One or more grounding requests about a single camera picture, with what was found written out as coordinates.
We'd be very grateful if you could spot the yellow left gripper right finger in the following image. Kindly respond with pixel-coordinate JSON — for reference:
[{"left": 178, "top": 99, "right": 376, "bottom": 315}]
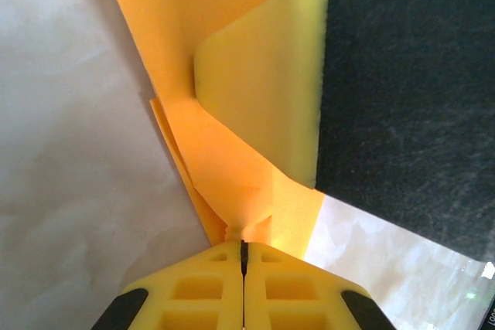
[{"left": 243, "top": 242, "right": 398, "bottom": 330}]

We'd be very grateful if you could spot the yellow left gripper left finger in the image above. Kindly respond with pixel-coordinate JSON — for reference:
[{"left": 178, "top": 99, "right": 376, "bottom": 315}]
[{"left": 90, "top": 240, "right": 245, "bottom": 330}]

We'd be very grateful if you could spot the orange paper sheet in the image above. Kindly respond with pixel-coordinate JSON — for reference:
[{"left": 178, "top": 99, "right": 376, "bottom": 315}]
[{"left": 98, "top": 0, "right": 333, "bottom": 262}]

